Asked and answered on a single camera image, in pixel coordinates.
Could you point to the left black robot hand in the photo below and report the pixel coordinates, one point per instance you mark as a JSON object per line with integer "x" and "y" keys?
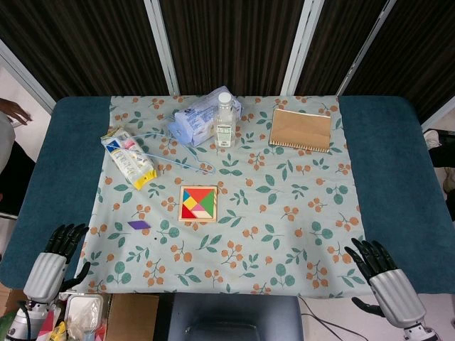
{"x": 46, "y": 273}

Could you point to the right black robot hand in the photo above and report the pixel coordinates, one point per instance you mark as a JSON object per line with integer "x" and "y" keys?
{"x": 394, "y": 295}

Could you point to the purple parallelogram tangram piece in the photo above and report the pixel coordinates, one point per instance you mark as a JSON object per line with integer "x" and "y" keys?
{"x": 139, "y": 225}

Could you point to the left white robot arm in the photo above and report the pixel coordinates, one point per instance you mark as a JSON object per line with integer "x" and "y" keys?
{"x": 21, "y": 324}

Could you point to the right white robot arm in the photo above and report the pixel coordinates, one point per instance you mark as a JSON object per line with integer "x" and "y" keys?
{"x": 418, "y": 334}

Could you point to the red triangle tangram piece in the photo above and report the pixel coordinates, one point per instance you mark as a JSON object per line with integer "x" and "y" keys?
{"x": 186, "y": 214}

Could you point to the blue triangle tangram piece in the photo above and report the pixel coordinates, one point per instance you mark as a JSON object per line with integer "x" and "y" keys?
{"x": 184, "y": 197}

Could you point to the yellow square tangram piece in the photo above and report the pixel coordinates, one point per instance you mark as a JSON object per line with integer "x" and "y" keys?
{"x": 191, "y": 205}

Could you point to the orange triangle tangram piece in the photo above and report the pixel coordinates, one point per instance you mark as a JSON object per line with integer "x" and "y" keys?
{"x": 198, "y": 194}

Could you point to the green triangle tangram piece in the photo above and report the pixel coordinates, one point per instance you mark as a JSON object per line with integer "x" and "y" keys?
{"x": 208, "y": 204}

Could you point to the white plastic container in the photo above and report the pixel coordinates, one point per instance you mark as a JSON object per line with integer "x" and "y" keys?
{"x": 85, "y": 309}

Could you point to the brown cardboard box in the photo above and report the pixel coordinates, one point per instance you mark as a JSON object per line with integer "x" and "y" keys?
{"x": 133, "y": 318}

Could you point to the clear snack bag yellow edge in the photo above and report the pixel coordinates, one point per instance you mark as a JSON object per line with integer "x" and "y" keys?
{"x": 129, "y": 160}

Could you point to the floral printed tablecloth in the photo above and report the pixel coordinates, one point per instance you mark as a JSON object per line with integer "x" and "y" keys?
{"x": 270, "y": 220}

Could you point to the white shoe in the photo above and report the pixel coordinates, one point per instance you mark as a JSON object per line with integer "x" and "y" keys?
{"x": 431, "y": 138}

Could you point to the dark blue chair seat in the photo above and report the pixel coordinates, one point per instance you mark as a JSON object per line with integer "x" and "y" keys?
{"x": 231, "y": 319}

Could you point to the person's hand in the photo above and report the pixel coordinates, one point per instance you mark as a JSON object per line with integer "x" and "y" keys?
{"x": 16, "y": 109}

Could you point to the brown spiral notebook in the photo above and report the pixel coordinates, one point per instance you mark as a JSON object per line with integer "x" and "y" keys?
{"x": 301, "y": 129}

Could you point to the lavender tissue pack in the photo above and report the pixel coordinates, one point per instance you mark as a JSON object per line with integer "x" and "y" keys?
{"x": 195, "y": 119}

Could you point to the dark room divider panel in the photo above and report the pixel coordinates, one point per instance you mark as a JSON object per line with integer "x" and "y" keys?
{"x": 341, "y": 42}
{"x": 419, "y": 53}
{"x": 81, "y": 46}
{"x": 231, "y": 42}

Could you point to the clear plastic bottle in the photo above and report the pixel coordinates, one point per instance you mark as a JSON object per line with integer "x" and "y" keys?
{"x": 224, "y": 122}

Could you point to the colourful tangram puzzle tray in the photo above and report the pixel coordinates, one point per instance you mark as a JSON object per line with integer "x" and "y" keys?
{"x": 180, "y": 216}

